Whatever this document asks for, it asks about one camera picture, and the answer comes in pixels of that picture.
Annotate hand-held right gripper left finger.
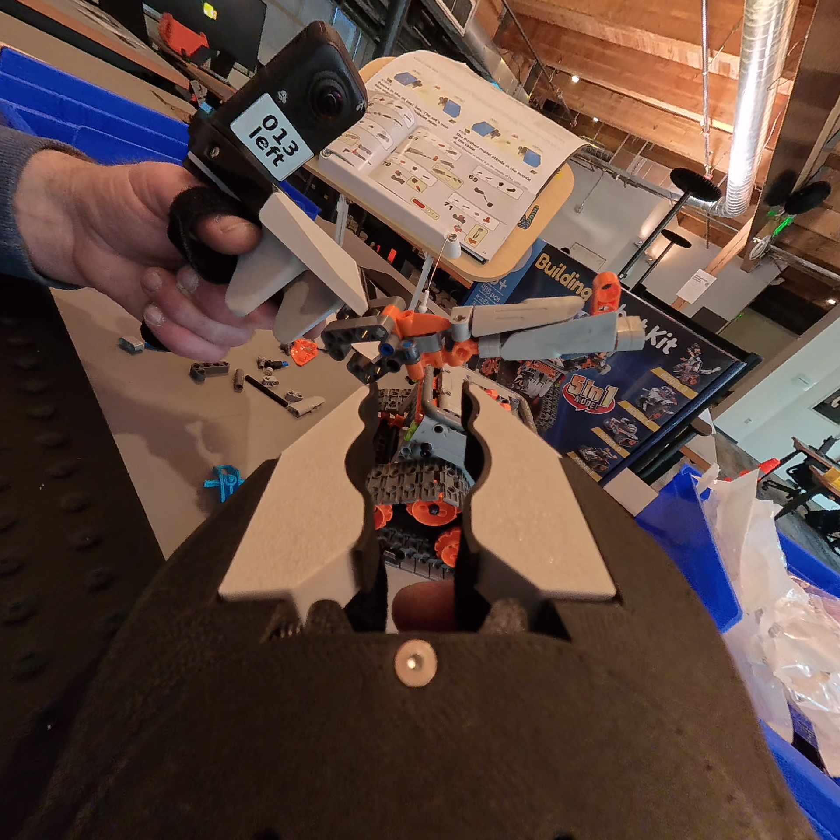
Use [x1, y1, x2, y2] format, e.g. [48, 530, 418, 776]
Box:
[217, 384, 385, 624]

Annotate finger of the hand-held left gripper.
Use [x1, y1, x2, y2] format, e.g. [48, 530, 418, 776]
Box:
[272, 277, 347, 345]
[258, 190, 370, 315]

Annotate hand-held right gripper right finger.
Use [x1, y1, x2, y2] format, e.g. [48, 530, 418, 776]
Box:
[456, 382, 619, 605]

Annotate grey orange toy arm assembly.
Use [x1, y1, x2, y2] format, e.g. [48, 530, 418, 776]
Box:
[320, 271, 648, 388]

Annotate blue plastic parts bin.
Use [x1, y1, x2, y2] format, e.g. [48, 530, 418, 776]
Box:
[0, 46, 322, 221]

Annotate person's left forearm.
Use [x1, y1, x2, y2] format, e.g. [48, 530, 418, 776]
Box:
[0, 125, 89, 291]

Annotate person's left hand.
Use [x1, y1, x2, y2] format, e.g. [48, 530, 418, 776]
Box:
[13, 157, 293, 362]

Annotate blue plastic brick separator tool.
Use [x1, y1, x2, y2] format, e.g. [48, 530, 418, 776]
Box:
[203, 464, 244, 504]

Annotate black long axle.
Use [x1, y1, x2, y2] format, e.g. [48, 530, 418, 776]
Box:
[244, 375, 290, 409]

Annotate orange plastic object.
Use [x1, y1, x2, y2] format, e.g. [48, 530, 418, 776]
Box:
[156, 12, 212, 61]

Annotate blue plastic bin with bags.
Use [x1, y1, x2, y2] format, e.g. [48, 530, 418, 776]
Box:
[633, 462, 840, 840]

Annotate open instruction booklet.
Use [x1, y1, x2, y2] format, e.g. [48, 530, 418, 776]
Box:
[315, 51, 589, 263]

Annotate dark blue robot kit box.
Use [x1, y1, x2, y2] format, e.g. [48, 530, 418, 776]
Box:
[459, 239, 763, 488]

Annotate wooden book stand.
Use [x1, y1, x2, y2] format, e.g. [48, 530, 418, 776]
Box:
[304, 154, 576, 317]

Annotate crumpled clear plastic bags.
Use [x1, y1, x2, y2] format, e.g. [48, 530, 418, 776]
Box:
[696, 462, 840, 746]

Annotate black round pedestal stand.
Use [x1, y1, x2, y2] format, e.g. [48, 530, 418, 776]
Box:
[632, 227, 694, 291]
[619, 167, 724, 284]

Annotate silver ventilation duct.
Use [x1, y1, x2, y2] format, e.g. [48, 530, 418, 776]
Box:
[710, 0, 800, 219]

